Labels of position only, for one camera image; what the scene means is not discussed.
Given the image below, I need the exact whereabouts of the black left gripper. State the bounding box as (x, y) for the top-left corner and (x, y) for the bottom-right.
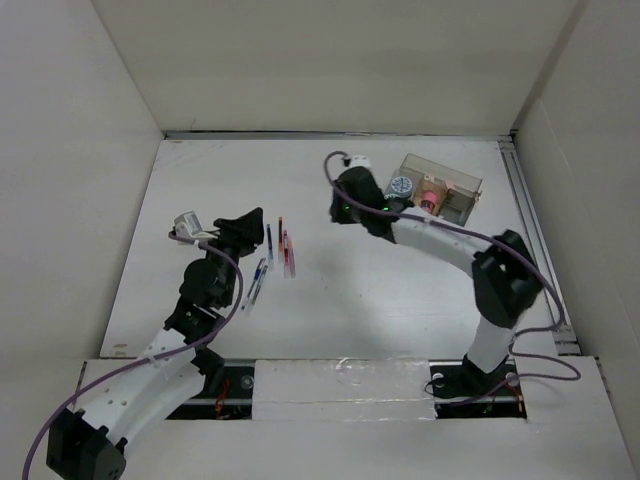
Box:
(194, 208), (262, 307)

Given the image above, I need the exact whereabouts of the red ink refill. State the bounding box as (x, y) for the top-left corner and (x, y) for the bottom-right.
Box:
(278, 216), (284, 253)

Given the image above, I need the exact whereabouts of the blue round tape tin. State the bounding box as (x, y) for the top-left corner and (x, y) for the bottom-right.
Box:
(385, 175), (415, 199)

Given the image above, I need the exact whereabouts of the pink capped pen refill tube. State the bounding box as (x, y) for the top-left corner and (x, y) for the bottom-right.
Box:
(420, 190), (438, 215)

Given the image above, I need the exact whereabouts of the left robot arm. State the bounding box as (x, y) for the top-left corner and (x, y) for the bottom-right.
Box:
(46, 207), (265, 479)

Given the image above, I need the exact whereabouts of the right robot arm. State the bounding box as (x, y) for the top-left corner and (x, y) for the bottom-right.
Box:
(330, 166), (543, 394)

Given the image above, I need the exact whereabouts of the clear plastic organizer box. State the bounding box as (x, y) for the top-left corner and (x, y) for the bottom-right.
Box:
(390, 154), (483, 227)

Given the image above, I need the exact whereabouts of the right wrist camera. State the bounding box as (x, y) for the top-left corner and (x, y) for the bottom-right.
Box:
(342, 155), (372, 169)

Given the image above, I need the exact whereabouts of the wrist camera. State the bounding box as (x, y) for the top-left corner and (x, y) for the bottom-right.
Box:
(342, 155), (372, 169)
(174, 211), (204, 238)

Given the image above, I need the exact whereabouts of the metal rail at back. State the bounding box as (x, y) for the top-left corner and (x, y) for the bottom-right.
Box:
(163, 130), (512, 141)

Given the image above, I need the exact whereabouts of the metal rail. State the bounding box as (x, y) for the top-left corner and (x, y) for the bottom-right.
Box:
(498, 139), (583, 357)
(163, 130), (512, 141)

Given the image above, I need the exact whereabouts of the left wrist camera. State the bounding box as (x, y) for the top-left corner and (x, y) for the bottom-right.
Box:
(174, 211), (204, 238)

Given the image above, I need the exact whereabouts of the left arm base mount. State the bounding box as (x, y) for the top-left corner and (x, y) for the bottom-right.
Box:
(167, 358), (256, 421)

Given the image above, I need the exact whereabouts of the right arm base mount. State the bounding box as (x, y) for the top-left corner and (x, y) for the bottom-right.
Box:
(423, 358), (527, 420)

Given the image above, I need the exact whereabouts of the metal rail at right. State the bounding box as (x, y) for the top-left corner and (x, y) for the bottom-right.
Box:
(498, 139), (583, 357)

